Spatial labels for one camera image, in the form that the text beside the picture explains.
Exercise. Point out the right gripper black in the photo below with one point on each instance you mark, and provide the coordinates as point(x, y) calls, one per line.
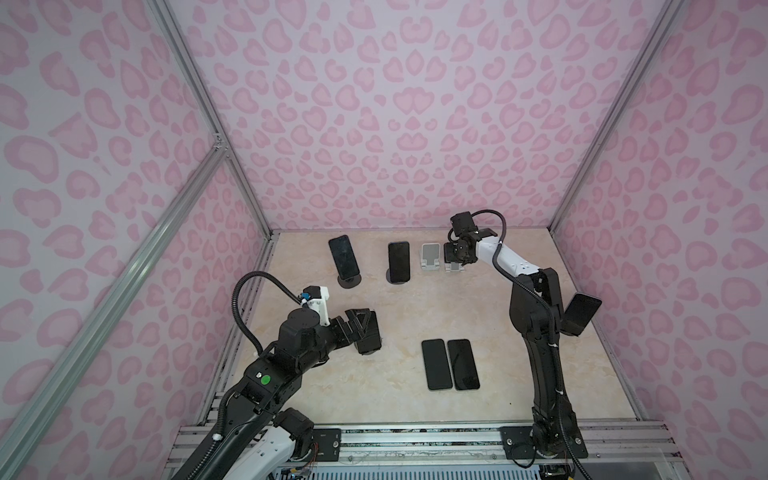
point(449, 257)

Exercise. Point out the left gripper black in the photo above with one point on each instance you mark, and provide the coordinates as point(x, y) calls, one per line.
point(347, 337)

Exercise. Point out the black phone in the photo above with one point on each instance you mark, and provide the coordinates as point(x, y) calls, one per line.
point(436, 364)
point(463, 366)
point(579, 313)

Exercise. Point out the white folding stand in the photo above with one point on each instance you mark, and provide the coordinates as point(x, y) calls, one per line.
point(453, 266)
point(430, 256)

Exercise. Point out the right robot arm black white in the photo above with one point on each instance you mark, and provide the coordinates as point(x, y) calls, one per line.
point(535, 312)

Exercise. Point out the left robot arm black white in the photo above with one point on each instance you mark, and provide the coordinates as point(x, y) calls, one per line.
point(255, 432)

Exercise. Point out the dark round stand back centre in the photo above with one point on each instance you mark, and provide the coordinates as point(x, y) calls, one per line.
point(390, 278)

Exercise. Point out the blue phone back centre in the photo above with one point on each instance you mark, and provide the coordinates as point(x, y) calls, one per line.
point(399, 261)

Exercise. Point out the purple phone far left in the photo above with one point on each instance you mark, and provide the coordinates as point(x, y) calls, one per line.
point(344, 258)

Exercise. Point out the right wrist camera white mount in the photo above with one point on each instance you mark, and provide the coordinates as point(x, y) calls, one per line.
point(463, 224)

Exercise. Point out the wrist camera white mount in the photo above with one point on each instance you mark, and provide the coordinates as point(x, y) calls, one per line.
point(316, 298)
point(463, 224)

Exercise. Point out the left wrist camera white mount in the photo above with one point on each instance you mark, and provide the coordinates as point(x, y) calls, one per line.
point(316, 298)

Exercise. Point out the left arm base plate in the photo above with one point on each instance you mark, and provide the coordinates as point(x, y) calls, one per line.
point(328, 444)

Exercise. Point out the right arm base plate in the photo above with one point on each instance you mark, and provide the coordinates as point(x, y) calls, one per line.
point(518, 444)

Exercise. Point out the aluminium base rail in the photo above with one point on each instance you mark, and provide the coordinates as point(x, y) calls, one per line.
point(618, 449)

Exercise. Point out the right corner aluminium post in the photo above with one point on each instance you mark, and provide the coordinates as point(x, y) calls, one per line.
point(650, 50)

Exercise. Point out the corner aluminium post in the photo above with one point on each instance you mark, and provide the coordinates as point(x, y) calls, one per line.
point(650, 50)
point(168, 24)

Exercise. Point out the left aluminium frame diagonal bar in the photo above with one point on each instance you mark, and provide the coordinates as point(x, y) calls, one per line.
point(39, 413)

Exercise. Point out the left corner aluminium post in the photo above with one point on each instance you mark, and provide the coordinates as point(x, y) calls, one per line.
point(168, 24)

